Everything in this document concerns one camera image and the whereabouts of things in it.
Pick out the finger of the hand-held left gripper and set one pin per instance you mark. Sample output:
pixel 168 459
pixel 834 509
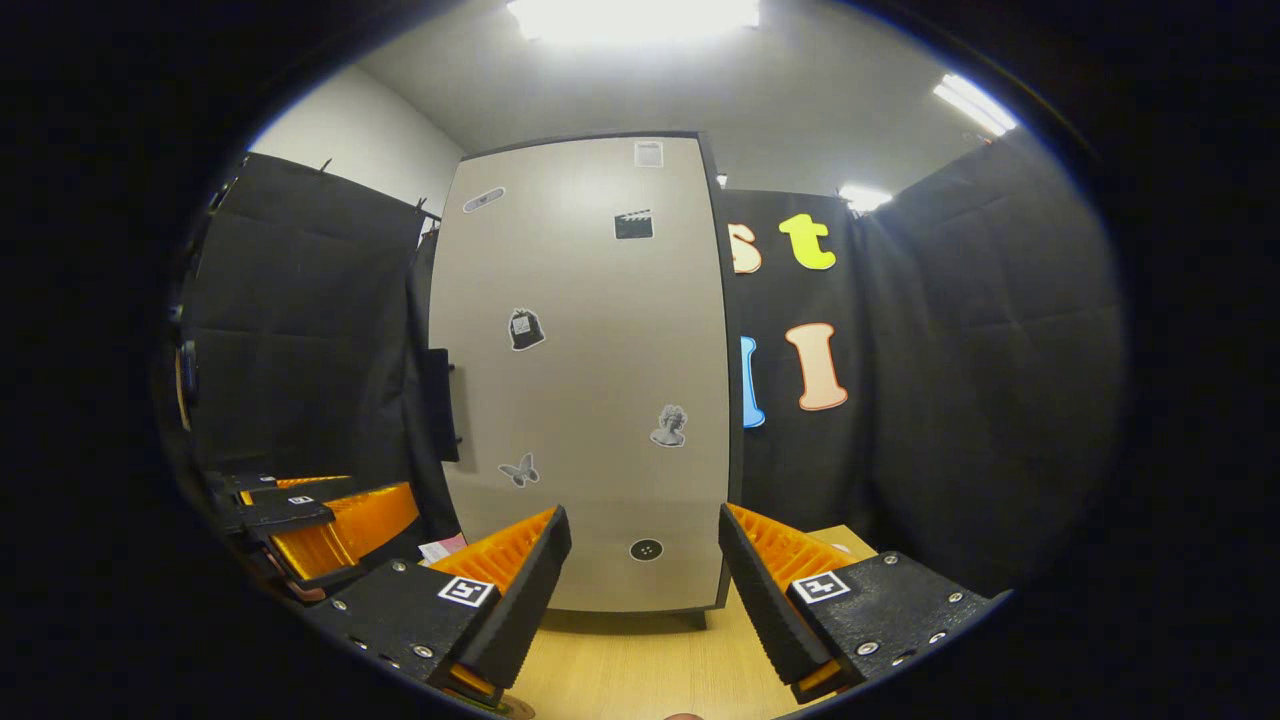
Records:
pixel 285 515
pixel 300 494

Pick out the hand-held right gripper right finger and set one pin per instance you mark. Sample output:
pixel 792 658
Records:
pixel 770 610

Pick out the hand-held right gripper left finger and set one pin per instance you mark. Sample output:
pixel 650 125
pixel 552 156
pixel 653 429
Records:
pixel 505 610

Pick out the grey cabinet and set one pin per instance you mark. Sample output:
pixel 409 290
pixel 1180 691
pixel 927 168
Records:
pixel 738 350

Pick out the black backdrop cloth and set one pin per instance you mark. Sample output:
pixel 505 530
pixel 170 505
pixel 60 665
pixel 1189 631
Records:
pixel 1000 380

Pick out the small ceiling light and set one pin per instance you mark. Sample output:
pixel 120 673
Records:
pixel 865 197

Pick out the long ceiling tube light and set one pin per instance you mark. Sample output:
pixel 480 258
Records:
pixel 975 103

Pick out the large ceiling light panel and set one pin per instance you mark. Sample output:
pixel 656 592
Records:
pixel 630 18

